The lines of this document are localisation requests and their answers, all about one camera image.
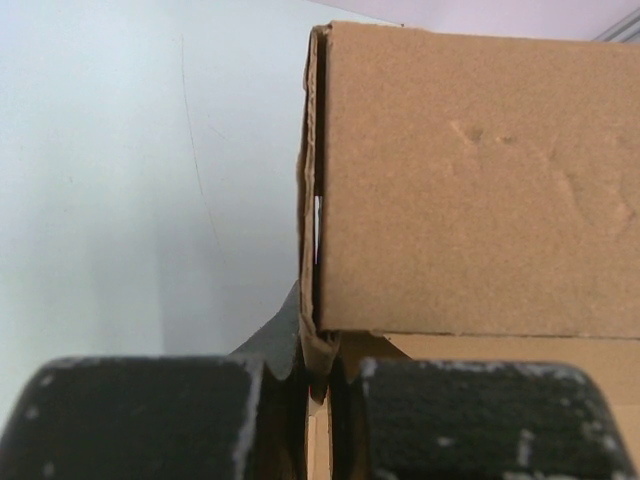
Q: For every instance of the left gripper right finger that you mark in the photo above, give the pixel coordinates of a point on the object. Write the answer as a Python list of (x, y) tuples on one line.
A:
[(481, 411)]

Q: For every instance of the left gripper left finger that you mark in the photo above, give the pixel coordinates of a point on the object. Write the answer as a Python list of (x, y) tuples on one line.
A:
[(236, 416)]

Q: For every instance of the brown cardboard box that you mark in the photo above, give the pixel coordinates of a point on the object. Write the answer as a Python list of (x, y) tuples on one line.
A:
[(465, 189)]

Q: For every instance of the right aluminium corner post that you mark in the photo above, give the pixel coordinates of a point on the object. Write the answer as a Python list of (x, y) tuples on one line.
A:
[(626, 30)]

